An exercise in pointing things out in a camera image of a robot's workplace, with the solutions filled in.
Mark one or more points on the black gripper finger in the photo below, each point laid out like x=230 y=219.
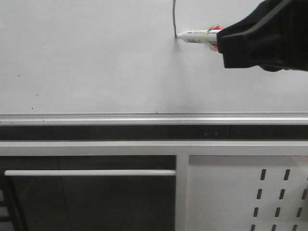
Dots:
x=274 y=36

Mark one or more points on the red round magnet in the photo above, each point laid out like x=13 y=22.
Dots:
x=212 y=37

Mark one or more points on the white whiteboard marker pen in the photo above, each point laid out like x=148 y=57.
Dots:
x=194 y=36

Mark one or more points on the white metal whiteboard stand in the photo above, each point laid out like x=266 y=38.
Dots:
x=182 y=150

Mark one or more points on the white whiteboard surface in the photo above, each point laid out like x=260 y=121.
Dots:
x=67 y=62

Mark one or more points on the white perforated metal panel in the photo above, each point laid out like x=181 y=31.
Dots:
x=247 y=193

